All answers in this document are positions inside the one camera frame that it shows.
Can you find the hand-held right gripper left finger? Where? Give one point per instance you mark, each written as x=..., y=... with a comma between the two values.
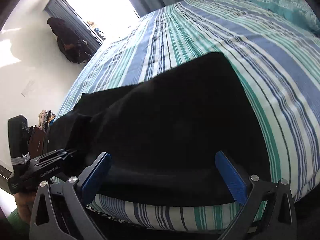
x=96, y=180

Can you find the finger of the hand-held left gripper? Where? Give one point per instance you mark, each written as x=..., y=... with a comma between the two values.
x=57, y=155
x=51, y=162

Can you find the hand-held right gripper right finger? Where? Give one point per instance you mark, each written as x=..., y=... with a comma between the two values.
x=230, y=177

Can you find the black pants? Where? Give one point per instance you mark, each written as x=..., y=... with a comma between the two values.
x=175, y=130

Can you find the person's left forearm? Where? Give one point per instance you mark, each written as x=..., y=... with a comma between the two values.
x=17, y=226

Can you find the person's left hand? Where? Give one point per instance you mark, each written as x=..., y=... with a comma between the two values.
x=23, y=205

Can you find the brown wooden cabinet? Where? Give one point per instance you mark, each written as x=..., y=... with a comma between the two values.
x=36, y=142

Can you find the pile of folded clothes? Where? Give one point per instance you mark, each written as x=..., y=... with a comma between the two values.
x=46, y=118

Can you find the hanging dark clothes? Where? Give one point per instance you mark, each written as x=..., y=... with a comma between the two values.
x=67, y=42

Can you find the bed with striped sheet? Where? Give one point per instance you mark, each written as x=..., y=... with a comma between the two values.
x=250, y=55

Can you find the bright window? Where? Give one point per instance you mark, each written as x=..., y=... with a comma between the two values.
x=100, y=5

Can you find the teal floral pillow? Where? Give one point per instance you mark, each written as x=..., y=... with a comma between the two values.
x=295, y=10

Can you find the white wall switch plate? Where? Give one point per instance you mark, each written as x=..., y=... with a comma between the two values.
x=28, y=88

